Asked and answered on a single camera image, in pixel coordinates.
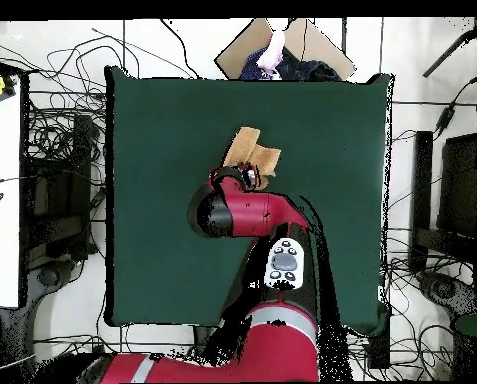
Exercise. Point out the orange terry towel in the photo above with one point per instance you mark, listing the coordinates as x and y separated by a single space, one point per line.
246 148

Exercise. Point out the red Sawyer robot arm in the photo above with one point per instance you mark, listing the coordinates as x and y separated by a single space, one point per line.
254 216

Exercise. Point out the dark green table cloth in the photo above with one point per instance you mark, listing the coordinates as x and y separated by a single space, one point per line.
162 240

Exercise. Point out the blue dotted cloth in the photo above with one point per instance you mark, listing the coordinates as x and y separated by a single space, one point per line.
250 70

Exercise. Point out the dark navy cloth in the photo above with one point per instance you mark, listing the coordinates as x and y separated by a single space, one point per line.
306 70

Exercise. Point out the brown cardboard box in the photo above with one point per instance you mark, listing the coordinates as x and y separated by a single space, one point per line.
238 56

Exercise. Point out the pink cloth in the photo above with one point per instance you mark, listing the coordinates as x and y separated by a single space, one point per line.
272 54

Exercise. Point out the black power adapter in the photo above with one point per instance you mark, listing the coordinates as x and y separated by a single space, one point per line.
446 118

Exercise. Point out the black round-edged stand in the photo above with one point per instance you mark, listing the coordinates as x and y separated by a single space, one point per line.
378 352

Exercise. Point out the dark grey chair base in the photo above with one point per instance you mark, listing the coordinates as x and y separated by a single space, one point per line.
48 276
444 288

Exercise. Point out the black tripod rod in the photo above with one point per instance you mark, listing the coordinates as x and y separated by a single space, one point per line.
450 52

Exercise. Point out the white side table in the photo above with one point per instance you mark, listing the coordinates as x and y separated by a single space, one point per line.
0 240

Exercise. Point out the black floor stand frame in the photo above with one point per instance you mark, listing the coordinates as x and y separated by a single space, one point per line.
82 160
424 180

